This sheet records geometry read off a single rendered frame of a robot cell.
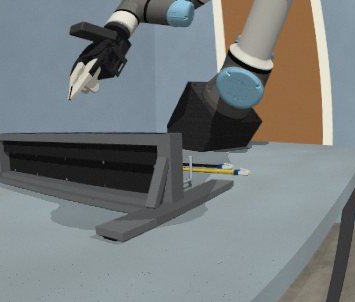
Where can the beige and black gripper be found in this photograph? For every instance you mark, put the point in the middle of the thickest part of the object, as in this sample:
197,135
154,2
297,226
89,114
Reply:
99,51

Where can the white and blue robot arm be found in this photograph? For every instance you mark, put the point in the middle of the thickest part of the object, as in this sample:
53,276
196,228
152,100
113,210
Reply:
248,63

